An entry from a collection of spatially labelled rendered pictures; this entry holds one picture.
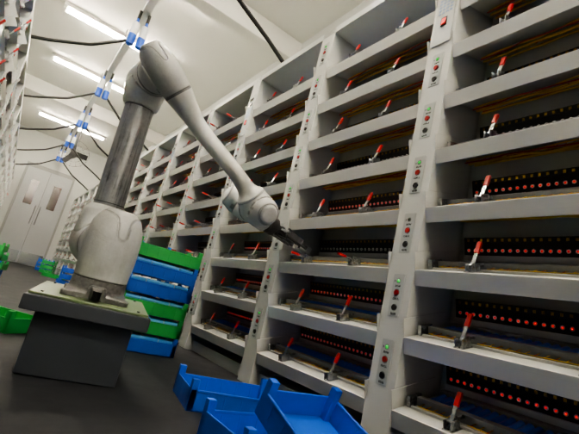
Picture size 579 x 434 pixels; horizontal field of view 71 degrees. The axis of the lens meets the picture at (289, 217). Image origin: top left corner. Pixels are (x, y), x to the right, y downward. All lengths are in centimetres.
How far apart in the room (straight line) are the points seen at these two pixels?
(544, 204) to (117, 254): 112
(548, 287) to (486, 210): 25
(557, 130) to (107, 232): 121
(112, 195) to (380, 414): 108
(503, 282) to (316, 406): 52
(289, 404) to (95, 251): 70
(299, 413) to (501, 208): 69
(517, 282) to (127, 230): 105
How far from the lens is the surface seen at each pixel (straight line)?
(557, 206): 109
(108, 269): 130
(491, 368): 107
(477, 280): 111
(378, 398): 124
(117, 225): 131
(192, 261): 195
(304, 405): 101
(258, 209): 136
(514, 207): 113
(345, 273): 142
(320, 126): 195
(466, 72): 157
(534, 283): 105
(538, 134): 119
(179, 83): 148
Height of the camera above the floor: 30
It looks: 13 degrees up
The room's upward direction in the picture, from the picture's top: 14 degrees clockwise
